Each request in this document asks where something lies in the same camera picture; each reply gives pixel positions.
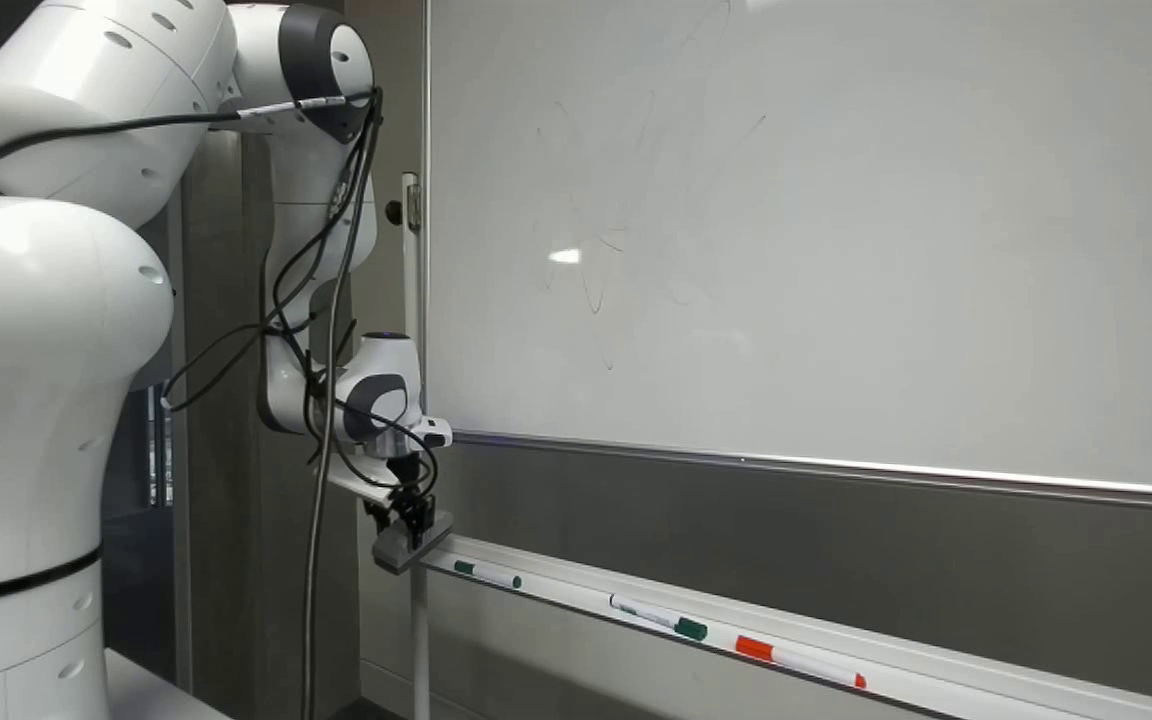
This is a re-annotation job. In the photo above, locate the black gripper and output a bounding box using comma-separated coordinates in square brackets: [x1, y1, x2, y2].
[389, 450, 437, 531]

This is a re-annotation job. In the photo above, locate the grey whiteboard eraser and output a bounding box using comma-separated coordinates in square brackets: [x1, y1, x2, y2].
[371, 511, 451, 575]

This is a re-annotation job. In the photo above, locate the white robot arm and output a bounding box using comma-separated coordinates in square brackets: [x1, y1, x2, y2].
[0, 0, 451, 720]

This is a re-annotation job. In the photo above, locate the small black capped marker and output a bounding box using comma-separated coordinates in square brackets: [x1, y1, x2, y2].
[451, 560, 523, 592]

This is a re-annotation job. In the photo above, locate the green capped marker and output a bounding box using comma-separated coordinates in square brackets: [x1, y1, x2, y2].
[609, 592, 707, 645]

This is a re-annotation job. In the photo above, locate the black stand knob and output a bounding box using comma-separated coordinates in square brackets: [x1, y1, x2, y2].
[383, 200, 402, 225]

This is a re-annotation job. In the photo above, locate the orange capped marker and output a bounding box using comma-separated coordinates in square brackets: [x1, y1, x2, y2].
[731, 630, 866, 692]

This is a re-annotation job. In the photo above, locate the whiteboard marker tray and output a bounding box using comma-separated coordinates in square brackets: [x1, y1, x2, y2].
[426, 535, 1152, 720]

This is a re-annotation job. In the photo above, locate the large whiteboard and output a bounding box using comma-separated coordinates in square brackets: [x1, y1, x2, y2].
[426, 0, 1152, 490]

